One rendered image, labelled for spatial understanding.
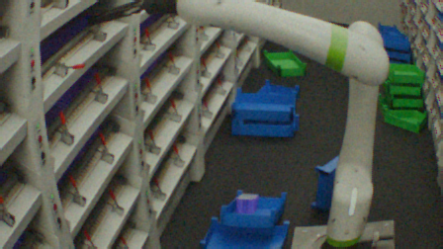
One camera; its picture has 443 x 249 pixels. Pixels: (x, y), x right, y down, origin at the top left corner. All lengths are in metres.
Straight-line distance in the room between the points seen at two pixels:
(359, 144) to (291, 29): 0.44
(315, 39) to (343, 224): 0.51
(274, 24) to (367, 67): 0.24
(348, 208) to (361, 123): 0.24
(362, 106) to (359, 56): 0.27
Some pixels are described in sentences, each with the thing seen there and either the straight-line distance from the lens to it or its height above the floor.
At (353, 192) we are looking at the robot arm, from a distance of 1.54.
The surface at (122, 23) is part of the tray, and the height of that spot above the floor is 0.94.
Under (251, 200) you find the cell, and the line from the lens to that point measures 2.49.
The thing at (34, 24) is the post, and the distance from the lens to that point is 1.24.
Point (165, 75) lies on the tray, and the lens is 2.39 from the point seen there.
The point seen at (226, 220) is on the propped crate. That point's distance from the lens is 2.31.
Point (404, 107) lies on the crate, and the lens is 3.53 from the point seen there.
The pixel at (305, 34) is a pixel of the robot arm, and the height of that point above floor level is 1.01.
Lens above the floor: 1.40
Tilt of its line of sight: 25 degrees down
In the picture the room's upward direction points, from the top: 2 degrees counter-clockwise
